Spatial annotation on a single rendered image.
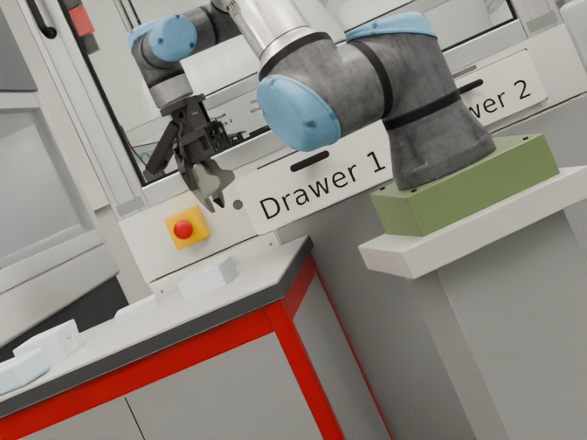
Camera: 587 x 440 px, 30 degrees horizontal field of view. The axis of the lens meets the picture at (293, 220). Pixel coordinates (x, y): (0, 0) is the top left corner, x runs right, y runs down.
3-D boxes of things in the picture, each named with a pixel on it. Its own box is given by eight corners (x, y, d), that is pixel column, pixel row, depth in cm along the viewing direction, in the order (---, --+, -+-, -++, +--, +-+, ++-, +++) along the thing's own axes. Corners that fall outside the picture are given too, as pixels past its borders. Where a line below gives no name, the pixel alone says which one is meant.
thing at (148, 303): (157, 305, 218) (154, 299, 218) (117, 324, 217) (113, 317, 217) (159, 299, 230) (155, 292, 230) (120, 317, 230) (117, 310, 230)
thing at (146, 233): (592, 88, 222) (564, 22, 221) (145, 283, 236) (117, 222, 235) (535, 90, 316) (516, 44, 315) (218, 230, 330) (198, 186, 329)
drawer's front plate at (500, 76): (548, 98, 222) (527, 48, 221) (416, 156, 226) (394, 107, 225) (547, 98, 224) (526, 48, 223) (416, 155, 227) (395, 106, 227)
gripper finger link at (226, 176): (242, 199, 205) (218, 156, 203) (217, 209, 208) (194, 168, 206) (249, 193, 207) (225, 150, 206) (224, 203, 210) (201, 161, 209)
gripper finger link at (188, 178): (193, 189, 200) (176, 145, 201) (186, 192, 201) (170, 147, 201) (207, 187, 204) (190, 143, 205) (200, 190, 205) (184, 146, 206)
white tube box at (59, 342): (67, 357, 196) (55, 331, 196) (24, 376, 197) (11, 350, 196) (85, 343, 209) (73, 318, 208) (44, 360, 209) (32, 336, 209)
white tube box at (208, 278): (225, 285, 199) (217, 265, 199) (184, 302, 201) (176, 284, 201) (238, 273, 212) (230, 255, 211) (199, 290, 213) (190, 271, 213)
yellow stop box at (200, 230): (207, 237, 229) (192, 206, 228) (176, 250, 230) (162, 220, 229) (211, 234, 234) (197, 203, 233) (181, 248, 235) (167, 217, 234)
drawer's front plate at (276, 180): (405, 172, 194) (380, 115, 194) (258, 236, 198) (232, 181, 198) (405, 171, 196) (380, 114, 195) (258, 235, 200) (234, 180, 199)
